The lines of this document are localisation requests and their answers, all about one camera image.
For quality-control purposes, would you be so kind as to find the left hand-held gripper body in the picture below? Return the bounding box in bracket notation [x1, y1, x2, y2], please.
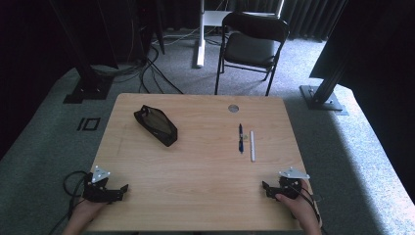
[82, 165, 115, 204]

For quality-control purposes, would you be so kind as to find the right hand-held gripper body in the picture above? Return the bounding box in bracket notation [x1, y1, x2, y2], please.
[276, 166, 310, 200]

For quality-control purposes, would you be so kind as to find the white pen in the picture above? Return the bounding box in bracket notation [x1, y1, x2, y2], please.
[250, 130, 256, 163]

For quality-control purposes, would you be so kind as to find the black mesh pencil case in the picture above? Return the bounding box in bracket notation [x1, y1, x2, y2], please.
[133, 105, 179, 148]

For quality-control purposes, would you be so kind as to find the person's left hand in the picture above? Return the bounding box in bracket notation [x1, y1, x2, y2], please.
[71, 199, 108, 219]

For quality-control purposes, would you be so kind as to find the person's right hand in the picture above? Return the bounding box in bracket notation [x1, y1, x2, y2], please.
[274, 180, 316, 219]

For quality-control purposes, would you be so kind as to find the black metal stand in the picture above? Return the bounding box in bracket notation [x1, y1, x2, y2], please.
[48, 0, 119, 105]
[299, 48, 349, 116]

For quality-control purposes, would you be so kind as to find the black folding chair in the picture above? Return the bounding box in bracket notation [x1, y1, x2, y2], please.
[213, 11, 291, 97]

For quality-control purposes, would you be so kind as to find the dark pleated curtain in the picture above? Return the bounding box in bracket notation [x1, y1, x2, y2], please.
[156, 0, 347, 42]

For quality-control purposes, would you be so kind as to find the right hand-held gripper black cable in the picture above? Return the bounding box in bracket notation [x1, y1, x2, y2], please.
[287, 180, 327, 235]

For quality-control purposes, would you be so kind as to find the hand-held gripper black cable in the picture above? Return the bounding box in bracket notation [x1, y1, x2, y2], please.
[48, 169, 90, 235]
[287, 180, 327, 235]

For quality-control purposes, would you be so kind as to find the left hand-held gripper black cable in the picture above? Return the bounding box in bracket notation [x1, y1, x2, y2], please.
[48, 169, 90, 235]

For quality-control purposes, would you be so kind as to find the bundle of floor cables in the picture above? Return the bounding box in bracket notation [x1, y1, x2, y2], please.
[91, 19, 201, 96]

